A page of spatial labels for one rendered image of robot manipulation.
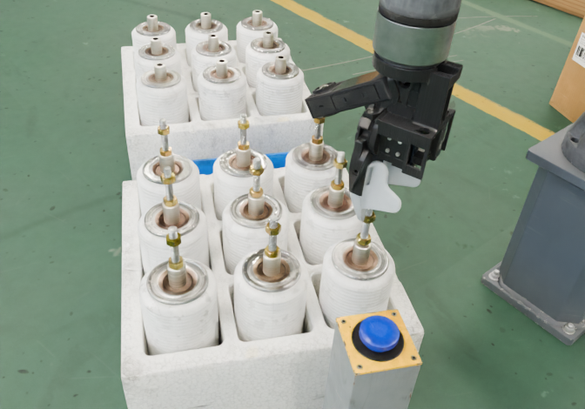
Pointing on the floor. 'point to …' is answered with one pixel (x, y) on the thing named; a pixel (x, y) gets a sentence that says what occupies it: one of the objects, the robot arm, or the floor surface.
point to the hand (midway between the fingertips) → (364, 200)
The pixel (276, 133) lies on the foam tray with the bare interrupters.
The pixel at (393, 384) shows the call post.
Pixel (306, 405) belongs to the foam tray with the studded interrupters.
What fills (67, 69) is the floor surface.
